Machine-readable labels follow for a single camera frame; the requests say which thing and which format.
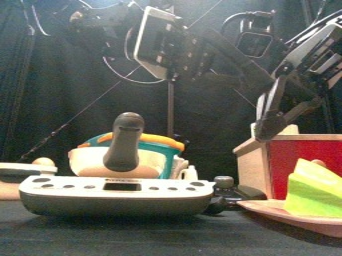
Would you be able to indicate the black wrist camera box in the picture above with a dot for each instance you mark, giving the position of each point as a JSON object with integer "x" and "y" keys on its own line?
{"x": 254, "y": 41}

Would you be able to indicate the white toy base with buttons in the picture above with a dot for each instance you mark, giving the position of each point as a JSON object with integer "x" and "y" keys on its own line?
{"x": 115, "y": 196}

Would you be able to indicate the thin diagonal rod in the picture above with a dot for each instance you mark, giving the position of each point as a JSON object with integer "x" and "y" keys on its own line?
{"x": 67, "y": 124}

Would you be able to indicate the black toy with round knob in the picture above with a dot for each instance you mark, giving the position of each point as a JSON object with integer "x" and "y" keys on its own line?
{"x": 232, "y": 193}

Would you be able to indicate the wooden box with red panel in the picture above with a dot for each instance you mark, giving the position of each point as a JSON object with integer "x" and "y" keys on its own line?
{"x": 289, "y": 160}

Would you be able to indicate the teal toy pot orange rim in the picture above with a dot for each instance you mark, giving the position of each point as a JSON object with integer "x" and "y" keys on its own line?
{"x": 158, "y": 146}

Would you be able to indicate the green toy starfruit piece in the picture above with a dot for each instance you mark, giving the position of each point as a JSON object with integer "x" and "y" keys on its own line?
{"x": 314, "y": 191}

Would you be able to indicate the thin metal frame pole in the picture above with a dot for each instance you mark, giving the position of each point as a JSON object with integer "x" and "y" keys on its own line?
{"x": 170, "y": 110}

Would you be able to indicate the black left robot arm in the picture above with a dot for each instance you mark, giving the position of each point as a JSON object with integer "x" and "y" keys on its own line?
{"x": 101, "y": 16}

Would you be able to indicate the wooden plate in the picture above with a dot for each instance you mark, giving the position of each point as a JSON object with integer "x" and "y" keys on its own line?
{"x": 285, "y": 210}

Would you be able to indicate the white toy bowl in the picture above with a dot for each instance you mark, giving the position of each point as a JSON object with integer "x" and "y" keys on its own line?
{"x": 87, "y": 160}

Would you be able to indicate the white lid with round knob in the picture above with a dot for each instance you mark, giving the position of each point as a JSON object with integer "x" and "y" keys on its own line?
{"x": 22, "y": 168}

